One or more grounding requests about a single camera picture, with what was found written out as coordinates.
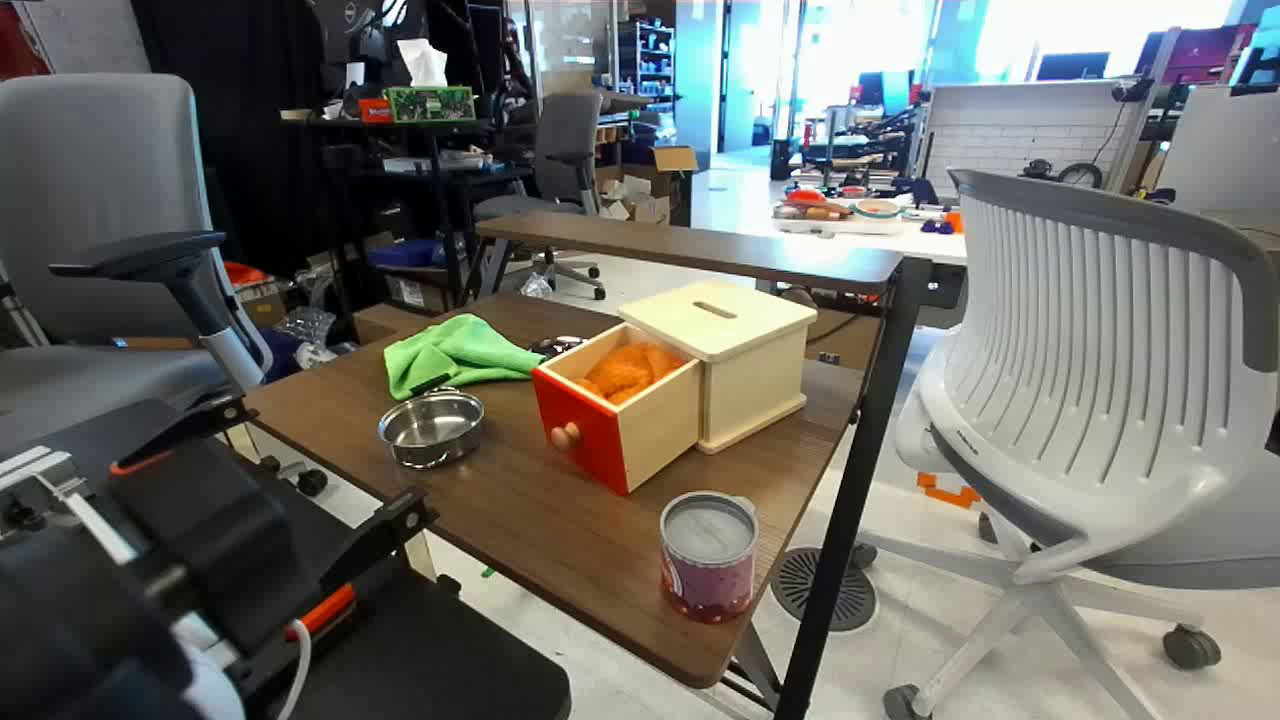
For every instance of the red front wooden drawer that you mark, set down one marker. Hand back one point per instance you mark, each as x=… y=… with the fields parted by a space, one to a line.
x=623 y=447

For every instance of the orange cloth in drawer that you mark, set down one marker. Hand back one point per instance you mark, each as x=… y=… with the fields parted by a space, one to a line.
x=631 y=370

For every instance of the cream wooden drawer box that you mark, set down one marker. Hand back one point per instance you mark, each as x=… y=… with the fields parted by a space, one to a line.
x=749 y=353

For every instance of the green cloth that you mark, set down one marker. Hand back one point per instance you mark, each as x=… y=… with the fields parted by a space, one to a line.
x=452 y=353

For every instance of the red labelled tin can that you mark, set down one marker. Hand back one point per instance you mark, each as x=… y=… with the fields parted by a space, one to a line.
x=711 y=555

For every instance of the small metal bowl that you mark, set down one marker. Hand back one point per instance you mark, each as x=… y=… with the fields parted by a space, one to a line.
x=429 y=428

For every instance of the grey chair in background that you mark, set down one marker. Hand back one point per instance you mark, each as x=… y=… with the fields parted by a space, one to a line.
x=566 y=183

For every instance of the black shelving rack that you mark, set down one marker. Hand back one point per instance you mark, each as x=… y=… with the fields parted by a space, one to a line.
x=439 y=174

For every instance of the green box on shelf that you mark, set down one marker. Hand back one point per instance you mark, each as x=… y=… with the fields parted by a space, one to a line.
x=429 y=107

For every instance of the white mesh office chair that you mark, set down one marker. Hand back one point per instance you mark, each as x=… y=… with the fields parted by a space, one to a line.
x=1109 y=395

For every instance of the grey office chair left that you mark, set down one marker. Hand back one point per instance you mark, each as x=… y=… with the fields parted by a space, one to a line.
x=108 y=252

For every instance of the black table leg frame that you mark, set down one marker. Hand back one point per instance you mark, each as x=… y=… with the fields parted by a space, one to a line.
x=875 y=410

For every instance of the black clamp mount foreground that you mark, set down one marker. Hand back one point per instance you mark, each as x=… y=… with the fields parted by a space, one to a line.
x=155 y=574

